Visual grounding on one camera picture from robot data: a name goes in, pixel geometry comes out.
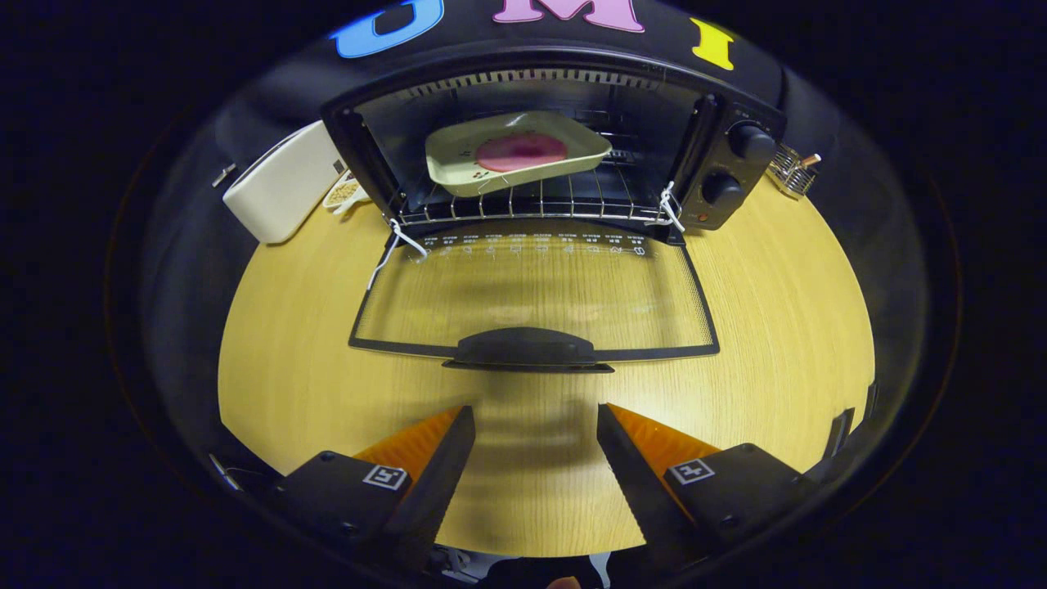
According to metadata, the cream square plate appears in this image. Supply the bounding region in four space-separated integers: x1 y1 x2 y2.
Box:
425 110 613 199

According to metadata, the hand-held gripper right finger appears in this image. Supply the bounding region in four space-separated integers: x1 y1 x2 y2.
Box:
596 402 811 569

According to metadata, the black toaster oven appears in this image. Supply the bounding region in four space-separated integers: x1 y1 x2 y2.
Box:
321 51 788 375

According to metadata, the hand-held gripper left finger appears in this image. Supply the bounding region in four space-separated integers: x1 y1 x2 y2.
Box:
270 404 477 573

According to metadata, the white toaster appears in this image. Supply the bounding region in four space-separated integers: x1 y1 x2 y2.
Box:
222 121 349 245

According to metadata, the white string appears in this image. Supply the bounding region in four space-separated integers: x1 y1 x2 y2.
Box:
645 181 686 234
366 218 429 291

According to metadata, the small bowl of nuts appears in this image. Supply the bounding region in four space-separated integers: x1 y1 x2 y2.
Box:
322 171 374 216

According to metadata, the metal wire basket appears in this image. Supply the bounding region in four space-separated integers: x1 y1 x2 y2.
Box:
767 143 819 200

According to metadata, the pink round food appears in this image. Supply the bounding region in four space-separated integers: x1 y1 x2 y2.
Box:
475 133 569 173

